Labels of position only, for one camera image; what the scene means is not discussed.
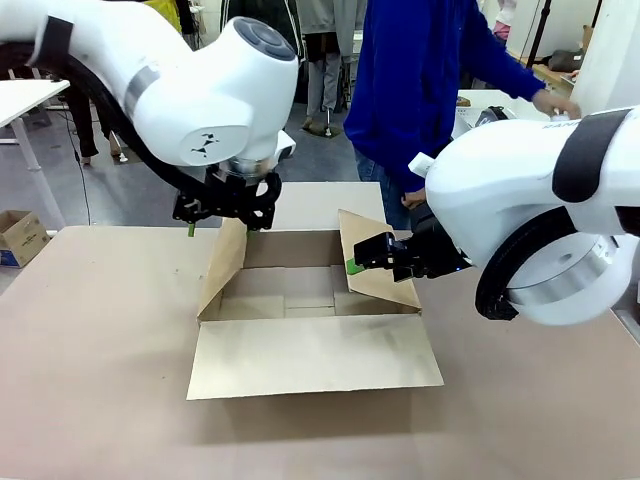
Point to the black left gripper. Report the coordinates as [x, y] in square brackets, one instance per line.
[230, 195]

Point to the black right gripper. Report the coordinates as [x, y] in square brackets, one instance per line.
[435, 250]

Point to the large brown cardboard box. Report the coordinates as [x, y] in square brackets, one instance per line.
[310, 355]

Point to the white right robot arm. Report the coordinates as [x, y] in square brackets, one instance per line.
[500, 200]

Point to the person's left forearm blue sleeve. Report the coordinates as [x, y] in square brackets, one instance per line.
[515, 80]

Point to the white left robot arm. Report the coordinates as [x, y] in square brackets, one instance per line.
[200, 100]

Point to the person's right forearm blue sleeve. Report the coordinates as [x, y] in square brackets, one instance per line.
[407, 175]

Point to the small printed cardboard box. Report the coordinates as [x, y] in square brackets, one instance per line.
[20, 239]

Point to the person's right hand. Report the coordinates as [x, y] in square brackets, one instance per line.
[414, 199]

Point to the person's left hand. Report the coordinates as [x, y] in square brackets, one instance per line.
[555, 106]

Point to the bystander in black trousers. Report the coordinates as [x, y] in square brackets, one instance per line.
[85, 125]

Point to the white desk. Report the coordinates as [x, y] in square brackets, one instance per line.
[470, 100]

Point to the bystander in grey clothes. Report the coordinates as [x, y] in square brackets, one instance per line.
[327, 50]

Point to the person in blue sweater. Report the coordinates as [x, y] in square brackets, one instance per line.
[410, 75]

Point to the bystander in black jacket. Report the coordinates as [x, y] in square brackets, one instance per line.
[295, 25]

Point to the yellow object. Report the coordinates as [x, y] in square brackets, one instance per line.
[165, 10]

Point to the white table with metal legs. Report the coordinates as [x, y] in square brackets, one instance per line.
[25, 95]

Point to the grey bag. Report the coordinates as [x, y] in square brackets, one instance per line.
[565, 61]

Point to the bystander in pink top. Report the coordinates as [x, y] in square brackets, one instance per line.
[502, 20]

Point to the black tripod stand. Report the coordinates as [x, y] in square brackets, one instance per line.
[537, 35]

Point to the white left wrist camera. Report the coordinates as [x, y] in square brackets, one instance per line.
[287, 145]

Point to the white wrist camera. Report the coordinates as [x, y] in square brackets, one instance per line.
[287, 145]
[421, 163]

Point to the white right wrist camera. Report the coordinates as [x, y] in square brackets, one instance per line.
[421, 163]

